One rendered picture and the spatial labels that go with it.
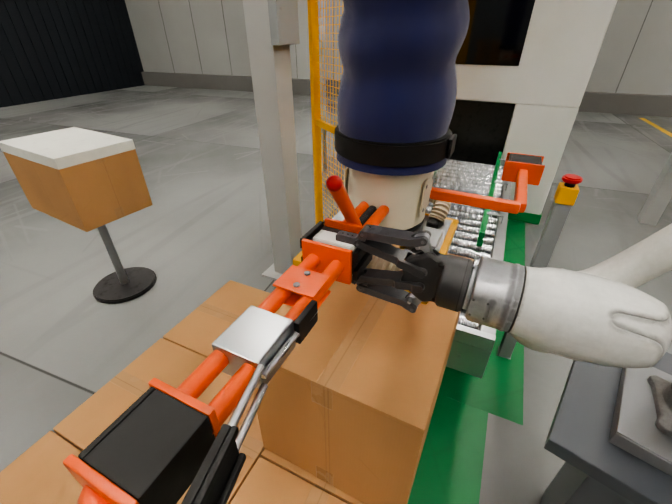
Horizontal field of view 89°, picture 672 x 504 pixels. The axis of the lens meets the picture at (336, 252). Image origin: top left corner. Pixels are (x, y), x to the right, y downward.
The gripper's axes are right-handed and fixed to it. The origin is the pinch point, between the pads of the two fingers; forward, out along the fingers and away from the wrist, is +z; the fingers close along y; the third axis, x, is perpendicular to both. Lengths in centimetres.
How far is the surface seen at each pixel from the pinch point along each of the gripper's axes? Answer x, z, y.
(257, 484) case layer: -12, 17, 69
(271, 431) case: -4, 17, 57
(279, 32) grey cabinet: 125, 91, -29
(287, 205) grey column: 127, 96, 65
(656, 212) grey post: 343, -161, 111
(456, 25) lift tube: 21.5, -9.5, -30.2
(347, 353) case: 5.2, -0.2, 29.0
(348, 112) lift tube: 16.4, 5.5, -17.6
